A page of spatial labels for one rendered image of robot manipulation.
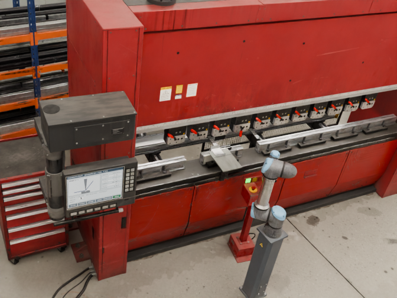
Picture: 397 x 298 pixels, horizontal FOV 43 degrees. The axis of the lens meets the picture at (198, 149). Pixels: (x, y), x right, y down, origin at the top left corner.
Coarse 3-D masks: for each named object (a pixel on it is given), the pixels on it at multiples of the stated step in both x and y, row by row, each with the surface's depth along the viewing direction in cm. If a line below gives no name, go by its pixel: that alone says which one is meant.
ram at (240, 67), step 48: (144, 48) 328; (192, 48) 345; (240, 48) 364; (288, 48) 386; (336, 48) 409; (384, 48) 436; (144, 96) 352; (192, 96) 372; (240, 96) 394; (288, 96) 419
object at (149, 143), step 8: (288, 120) 481; (304, 120) 491; (312, 120) 498; (320, 120) 503; (264, 128) 472; (272, 128) 478; (144, 136) 428; (152, 136) 429; (160, 136) 431; (232, 136) 459; (136, 144) 417; (144, 144) 419; (152, 144) 422; (160, 144) 425; (176, 144) 433; (184, 144) 439; (192, 144) 443; (136, 152) 419; (144, 152) 423; (152, 152) 427
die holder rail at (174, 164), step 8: (160, 160) 408; (168, 160) 409; (176, 160) 410; (184, 160) 412; (144, 168) 398; (152, 168) 401; (160, 168) 405; (168, 168) 410; (176, 168) 414; (184, 168) 418
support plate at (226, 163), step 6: (222, 150) 424; (228, 150) 426; (222, 156) 418; (228, 156) 419; (216, 162) 411; (222, 162) 412; (228, 162) 413; (234, 162) 414; (222, 168) 406; (228, 168) 407; (234, 168) 408; (240, 168) 410
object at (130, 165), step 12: (72, 168) 297; (84, 168) 294; (96, 168) 296; (108, 168) 298; (132, 168) 307; (132, 180) 313; (132, 192) 320; (96, 204) 313; (108, 204) 317; (120, 204) 322; (72, 216) 311
